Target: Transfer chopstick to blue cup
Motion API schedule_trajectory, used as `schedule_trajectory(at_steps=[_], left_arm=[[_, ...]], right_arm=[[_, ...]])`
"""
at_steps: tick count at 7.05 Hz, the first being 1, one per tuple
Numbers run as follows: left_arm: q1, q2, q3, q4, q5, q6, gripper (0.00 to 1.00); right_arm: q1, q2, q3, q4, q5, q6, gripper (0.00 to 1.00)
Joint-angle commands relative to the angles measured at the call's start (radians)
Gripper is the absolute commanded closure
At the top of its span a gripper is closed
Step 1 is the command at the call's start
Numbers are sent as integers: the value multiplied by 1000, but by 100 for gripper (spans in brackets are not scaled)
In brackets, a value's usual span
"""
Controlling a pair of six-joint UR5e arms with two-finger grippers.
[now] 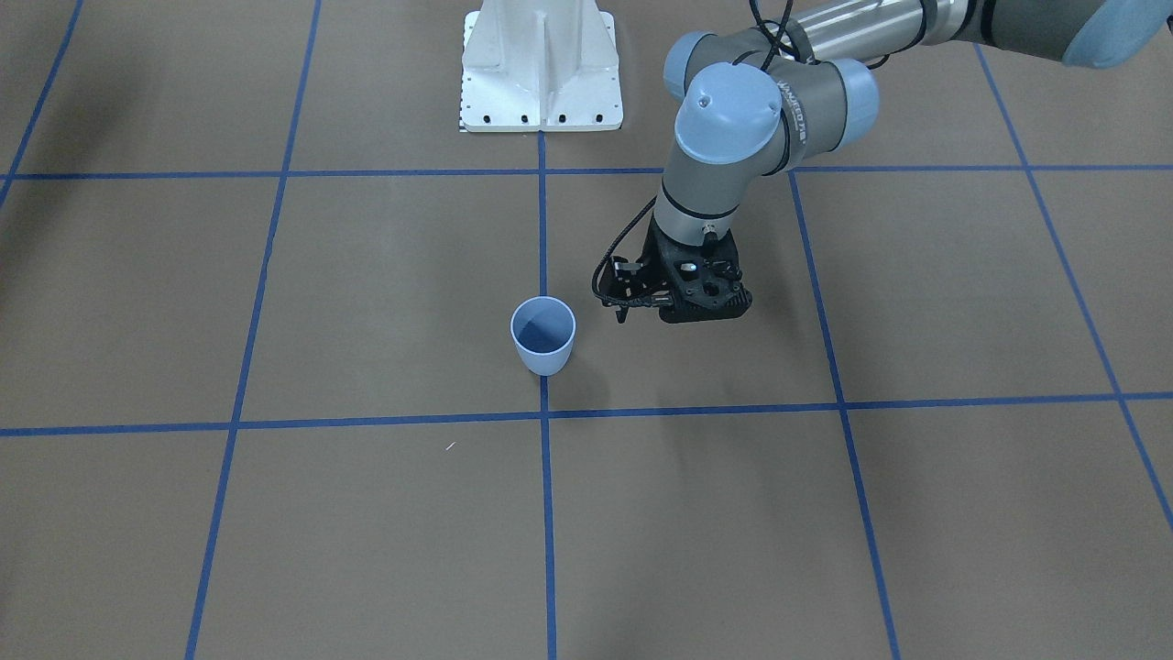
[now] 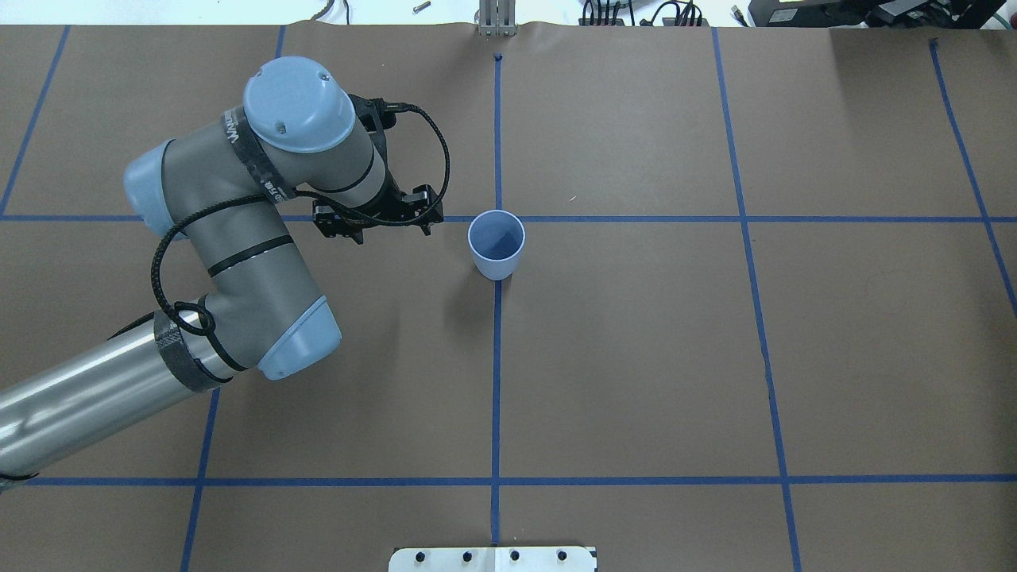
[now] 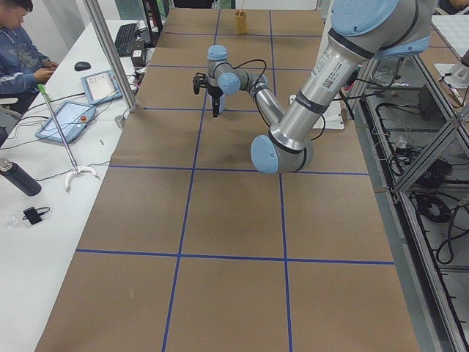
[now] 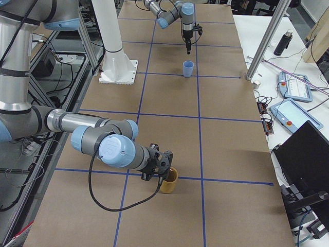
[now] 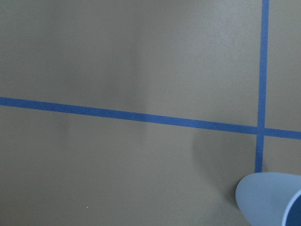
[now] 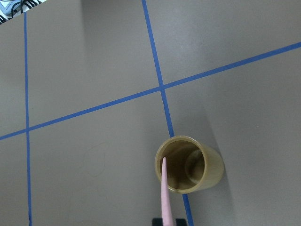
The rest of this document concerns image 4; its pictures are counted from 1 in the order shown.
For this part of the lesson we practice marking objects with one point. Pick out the teach pendant far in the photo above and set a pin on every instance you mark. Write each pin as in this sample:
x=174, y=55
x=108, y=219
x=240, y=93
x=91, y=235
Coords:
x=294, y=88

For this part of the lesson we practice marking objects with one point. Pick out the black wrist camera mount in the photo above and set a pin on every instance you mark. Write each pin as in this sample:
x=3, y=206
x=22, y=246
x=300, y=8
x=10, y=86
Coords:
x=152, y=150
x=198, y=28

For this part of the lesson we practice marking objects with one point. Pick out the black laptop monitor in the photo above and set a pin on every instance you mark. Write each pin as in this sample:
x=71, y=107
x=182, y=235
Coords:
x=304, y=162

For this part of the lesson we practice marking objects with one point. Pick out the aluminium frame post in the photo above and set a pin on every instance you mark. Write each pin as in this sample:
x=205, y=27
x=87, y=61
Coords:
x=273, y=25

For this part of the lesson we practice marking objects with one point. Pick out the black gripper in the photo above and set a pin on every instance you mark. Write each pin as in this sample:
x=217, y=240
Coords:
x=148, y=169
x=186, y=35

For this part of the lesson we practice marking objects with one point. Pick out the wooden board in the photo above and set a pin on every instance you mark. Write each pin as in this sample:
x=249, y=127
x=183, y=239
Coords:
x=319, y=37

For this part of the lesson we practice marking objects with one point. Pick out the black water bottle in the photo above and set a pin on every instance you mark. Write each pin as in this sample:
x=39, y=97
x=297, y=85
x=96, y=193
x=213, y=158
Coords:
x=284, y=42

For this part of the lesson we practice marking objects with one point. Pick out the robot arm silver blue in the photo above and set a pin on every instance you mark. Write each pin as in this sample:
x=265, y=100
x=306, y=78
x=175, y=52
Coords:
x=181, y=10
x=112, y=141

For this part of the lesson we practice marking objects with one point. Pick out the black orange connector strip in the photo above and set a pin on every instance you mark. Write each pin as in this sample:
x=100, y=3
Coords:
x=266, y=118

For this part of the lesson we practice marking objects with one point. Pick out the blue tape grid lines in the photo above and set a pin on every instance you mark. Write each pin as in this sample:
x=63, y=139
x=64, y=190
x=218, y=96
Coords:
x=225, y=194

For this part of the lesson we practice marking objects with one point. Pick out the blue cup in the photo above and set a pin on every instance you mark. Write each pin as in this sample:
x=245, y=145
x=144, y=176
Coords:
x=187, y=68

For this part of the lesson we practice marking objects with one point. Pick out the white pedestal column base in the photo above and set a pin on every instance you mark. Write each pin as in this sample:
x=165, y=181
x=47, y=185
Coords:
x=117, y=68

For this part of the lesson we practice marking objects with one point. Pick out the teach pendant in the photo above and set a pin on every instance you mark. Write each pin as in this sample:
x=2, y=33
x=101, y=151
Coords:
x=292, y=116
x=294, y=88

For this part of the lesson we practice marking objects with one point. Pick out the yellow cup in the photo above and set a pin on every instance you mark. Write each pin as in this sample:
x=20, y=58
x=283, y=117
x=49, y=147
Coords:
x=170, y=182

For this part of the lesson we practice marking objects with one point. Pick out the teach pendant near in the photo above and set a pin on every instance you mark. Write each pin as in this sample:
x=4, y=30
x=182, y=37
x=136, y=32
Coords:
x=292, y=116

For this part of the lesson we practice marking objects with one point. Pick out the small metal cylinder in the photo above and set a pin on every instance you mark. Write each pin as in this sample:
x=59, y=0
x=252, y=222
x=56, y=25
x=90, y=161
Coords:
x=256, y=84

